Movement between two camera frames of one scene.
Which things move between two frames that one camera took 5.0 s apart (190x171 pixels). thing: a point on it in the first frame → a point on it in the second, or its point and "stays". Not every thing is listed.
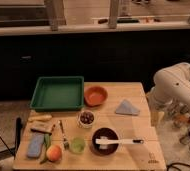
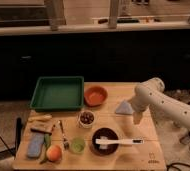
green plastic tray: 59,93 stays
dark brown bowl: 106,149 stays
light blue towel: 126,107 stays
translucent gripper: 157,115 → 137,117
